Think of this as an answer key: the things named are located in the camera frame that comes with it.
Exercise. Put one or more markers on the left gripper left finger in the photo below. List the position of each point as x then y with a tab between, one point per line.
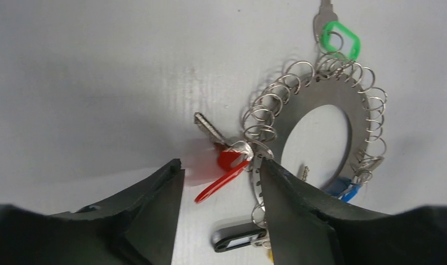
134	226

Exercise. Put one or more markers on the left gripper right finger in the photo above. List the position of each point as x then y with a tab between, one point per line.
308	226

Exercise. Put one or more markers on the black key tag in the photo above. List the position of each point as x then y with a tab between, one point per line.
236	236

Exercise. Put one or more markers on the silver key with green tag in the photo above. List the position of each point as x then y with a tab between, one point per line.
325	15

